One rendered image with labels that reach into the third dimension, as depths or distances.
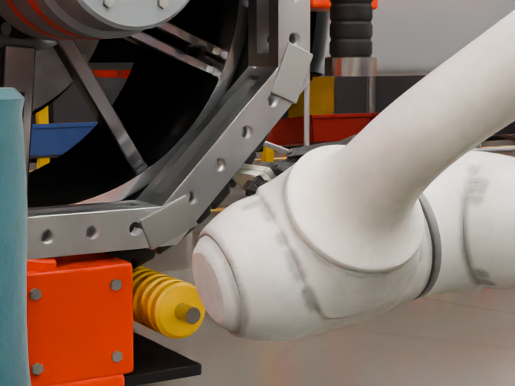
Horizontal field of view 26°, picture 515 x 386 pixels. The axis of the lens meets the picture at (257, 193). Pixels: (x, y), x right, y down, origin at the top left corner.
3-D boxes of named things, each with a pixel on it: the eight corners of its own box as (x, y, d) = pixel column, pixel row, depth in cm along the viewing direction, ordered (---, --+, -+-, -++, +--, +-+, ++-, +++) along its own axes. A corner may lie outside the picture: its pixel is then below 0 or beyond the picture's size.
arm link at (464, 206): (460, 134, 96) (336, 161, 89) (602, 146, 83) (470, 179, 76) (469, 255, 98) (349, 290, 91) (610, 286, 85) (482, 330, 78)
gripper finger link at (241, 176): (282, 191, 114) (277, 197, 114) (247, 184, 120) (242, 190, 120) (264, 171, 113) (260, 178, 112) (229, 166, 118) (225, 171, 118)
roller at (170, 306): (99, 289, 137) (98, 242, 136) (219, 341, 112) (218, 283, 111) (54, 294, 134) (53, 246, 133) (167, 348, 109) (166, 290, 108)
